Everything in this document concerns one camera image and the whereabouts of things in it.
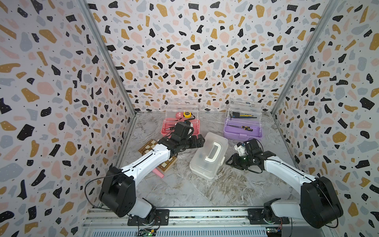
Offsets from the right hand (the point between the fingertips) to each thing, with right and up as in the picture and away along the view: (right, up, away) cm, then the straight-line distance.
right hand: (228, 163), depth 85 cm
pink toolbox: (-31, +35, +35) cm, 58 cm away
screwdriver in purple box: (+18, +21, +27) cm, 39 cm away
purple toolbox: (+16, +26, +24) cm, 39 cm away
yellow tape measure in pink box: (-25, +30, +23) cm, 45 cm away
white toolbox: (-10, +4, 0) cm, 11 cm away
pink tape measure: (-31, +30, +24) cm, 50 cm away
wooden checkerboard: (-37, -3, +4) cm, 37 cm away
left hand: (-16, +14, -2) cm, 21 cm away
